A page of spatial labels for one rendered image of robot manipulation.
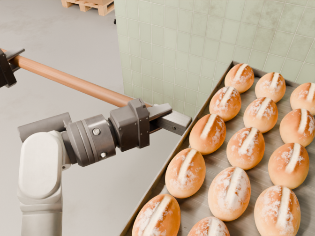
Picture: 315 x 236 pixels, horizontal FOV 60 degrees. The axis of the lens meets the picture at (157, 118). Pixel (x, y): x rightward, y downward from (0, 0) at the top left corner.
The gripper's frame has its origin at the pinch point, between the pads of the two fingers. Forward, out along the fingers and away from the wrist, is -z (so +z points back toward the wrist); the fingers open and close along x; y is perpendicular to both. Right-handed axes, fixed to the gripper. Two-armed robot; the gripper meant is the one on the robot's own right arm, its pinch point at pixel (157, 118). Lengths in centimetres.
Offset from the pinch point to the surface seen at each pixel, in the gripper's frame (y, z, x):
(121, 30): -148, -42, 57
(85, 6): -342, -58, 113
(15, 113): -168, 53, 122
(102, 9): -317, -75, 112
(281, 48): -57, -108, 41
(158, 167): -64, -33, 121
